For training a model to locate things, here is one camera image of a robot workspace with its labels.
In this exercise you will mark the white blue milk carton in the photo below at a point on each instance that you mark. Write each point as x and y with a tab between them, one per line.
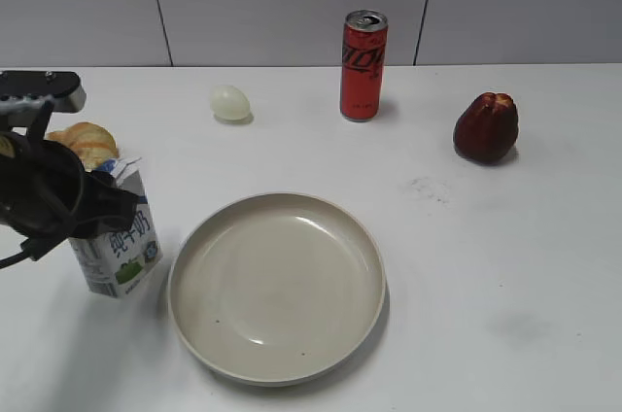
115	263

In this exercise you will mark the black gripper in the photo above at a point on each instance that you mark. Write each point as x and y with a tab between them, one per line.
42	183

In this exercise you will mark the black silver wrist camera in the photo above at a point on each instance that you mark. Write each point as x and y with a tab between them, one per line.
24	92

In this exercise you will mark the beige round plate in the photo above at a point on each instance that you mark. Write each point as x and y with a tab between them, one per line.
276	289

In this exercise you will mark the dark red wax apple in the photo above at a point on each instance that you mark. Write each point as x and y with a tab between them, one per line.
487	130

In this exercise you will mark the red soda can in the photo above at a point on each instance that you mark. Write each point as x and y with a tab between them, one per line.
363	54

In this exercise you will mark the white egg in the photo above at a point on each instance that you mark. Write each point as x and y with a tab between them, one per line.
229	103

